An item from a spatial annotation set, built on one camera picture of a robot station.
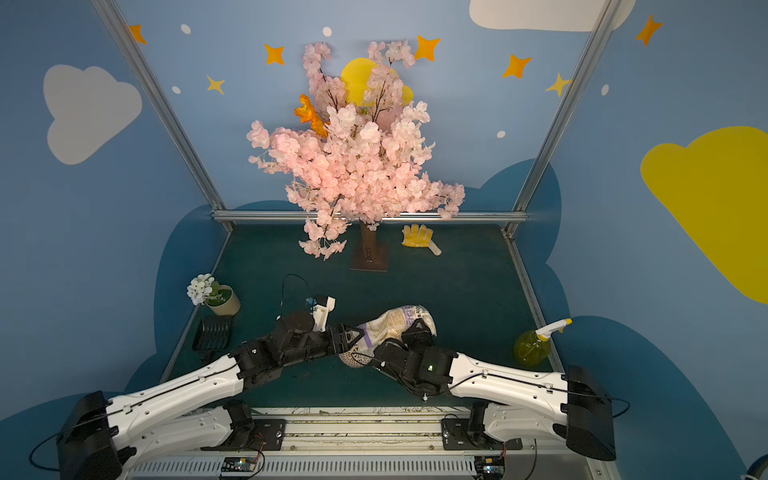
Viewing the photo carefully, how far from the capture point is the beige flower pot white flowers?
88cm

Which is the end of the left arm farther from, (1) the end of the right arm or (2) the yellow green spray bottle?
(2) the yellow green spray bottle

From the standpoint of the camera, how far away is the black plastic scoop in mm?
899

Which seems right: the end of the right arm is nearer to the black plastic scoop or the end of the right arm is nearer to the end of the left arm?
the end of the left arm

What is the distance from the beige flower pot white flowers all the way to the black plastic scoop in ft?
0.09

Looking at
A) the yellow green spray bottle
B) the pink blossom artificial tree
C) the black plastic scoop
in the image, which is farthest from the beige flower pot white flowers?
the yellow green spray bottle

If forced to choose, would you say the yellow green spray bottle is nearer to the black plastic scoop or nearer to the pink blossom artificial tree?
the pink blossom artificial tree
